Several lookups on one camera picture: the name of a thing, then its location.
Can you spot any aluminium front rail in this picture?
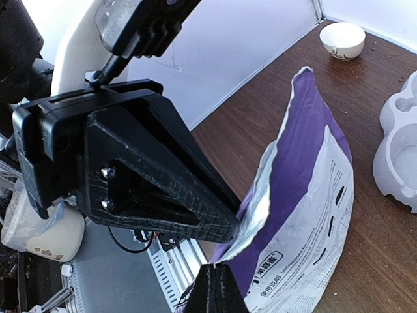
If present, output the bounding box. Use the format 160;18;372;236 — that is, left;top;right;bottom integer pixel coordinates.
32;234;209;313

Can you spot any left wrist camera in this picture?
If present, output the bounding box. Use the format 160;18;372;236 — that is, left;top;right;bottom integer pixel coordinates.
90;0;200;87

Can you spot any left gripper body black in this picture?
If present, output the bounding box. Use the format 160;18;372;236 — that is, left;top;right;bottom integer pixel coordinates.
13;80;173;218

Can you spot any left aluminium frame post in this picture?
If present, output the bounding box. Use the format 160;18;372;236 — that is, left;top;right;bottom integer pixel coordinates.
309;0;326;23

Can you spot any grey double pet bowl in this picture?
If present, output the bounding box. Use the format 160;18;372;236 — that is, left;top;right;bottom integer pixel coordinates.
373;72;416;214

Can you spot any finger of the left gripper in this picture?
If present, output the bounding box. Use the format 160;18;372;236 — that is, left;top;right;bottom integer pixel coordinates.
77;106;240;243

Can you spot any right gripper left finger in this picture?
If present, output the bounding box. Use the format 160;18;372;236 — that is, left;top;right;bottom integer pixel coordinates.
184;265;215;313

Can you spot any small white round bowl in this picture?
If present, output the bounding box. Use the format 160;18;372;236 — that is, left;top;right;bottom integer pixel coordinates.
319;22;366;61

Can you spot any purple puppy food bag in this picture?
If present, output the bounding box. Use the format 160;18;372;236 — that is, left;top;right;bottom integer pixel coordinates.
175;66;355;313

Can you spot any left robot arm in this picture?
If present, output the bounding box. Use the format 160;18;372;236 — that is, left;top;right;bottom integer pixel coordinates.
1;1;240;243

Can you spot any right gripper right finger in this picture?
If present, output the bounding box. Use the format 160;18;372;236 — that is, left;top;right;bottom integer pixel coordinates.
214;264;248;313

